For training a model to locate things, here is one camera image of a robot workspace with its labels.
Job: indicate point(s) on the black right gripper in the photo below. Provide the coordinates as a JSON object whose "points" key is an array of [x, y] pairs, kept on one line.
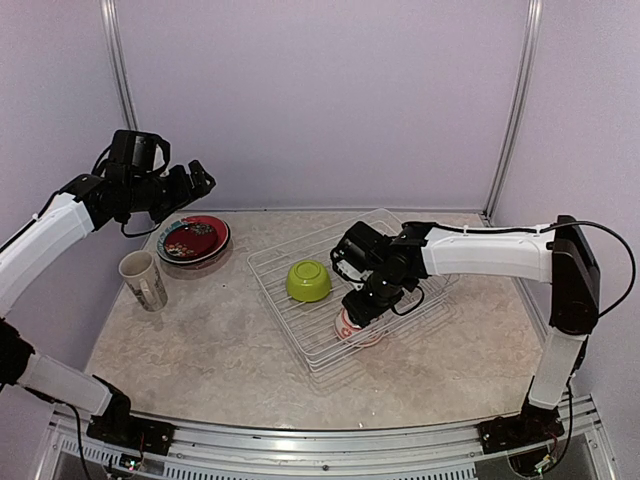
{"points": [[361, 313]]}

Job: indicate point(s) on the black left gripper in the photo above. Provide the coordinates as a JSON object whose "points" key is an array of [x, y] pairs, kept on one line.
{"points": [[185, 192]]}

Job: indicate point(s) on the red white floral bowl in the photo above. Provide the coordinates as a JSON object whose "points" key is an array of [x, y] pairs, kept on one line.
{"points": [[354, 335]]}

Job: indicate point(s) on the small black plate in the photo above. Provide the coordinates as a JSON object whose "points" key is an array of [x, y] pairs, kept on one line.
{"points": [[193, 236]]}

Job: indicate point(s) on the white red teal plate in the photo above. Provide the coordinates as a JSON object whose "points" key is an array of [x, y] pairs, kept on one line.
{"points": [[202, 258]]}

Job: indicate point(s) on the lime green bowl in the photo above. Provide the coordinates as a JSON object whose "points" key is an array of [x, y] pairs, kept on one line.
{"points": [[308, 281]]}

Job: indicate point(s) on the tall patterned mug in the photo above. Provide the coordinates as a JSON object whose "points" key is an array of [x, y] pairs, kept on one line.
{"points": [[141, 274]]}

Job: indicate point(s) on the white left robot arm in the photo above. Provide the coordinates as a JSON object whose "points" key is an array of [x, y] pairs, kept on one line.
{"points": [[80, 208]]}

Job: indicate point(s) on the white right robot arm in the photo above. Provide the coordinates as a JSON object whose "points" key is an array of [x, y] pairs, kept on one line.
{"points": [[383, 268]]}

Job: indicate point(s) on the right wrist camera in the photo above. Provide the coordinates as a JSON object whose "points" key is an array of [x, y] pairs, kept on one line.
{"points": [[357, 253]]}

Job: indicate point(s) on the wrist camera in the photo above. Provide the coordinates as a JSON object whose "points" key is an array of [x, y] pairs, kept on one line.
{"points": [[357, 253], [142, 152]]}

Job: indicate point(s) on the white wire dish rack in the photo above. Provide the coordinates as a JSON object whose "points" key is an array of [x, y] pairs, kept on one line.
{"points": [[326, 333]]}

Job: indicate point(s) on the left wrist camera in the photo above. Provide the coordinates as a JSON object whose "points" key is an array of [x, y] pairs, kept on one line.
{"points": [[142, 152]]}

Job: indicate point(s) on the front aluminium rail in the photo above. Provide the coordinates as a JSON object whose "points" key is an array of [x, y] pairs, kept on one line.
{"points": [[201, 450]]}

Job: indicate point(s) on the left aluminium frame post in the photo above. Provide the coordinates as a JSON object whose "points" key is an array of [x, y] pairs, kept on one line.
{"points": [[110, 22]]}

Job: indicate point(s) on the aluminium frame post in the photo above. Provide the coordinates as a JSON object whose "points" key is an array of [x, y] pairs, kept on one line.
{"points": [[110, 22], [517, 106]]}

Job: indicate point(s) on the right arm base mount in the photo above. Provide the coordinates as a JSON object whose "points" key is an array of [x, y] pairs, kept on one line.
{"points": [[530, 426]]}

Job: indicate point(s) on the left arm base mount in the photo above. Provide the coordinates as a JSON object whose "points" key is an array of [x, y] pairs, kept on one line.
{"points": [[117, 426]]}

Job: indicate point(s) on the right aluminium frame post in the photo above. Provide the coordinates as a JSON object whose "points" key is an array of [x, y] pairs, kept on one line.
{"points": [[517, 106]]}

